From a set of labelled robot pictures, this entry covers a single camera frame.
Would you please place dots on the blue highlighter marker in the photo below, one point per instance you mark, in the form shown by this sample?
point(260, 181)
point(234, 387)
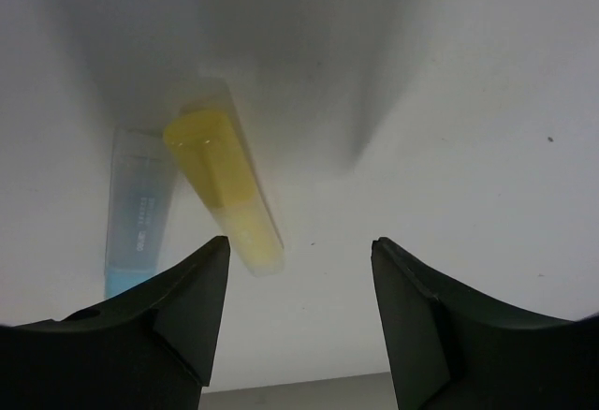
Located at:
point(142, 179)

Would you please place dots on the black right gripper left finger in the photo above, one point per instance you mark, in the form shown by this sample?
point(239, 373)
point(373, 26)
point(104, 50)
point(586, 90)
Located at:
point(151, 347)

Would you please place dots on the yellow highlighter marker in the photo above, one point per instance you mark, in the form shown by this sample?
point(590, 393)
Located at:
point(209, 147)

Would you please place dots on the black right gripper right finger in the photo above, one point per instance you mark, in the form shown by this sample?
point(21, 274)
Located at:
point(450, 346)

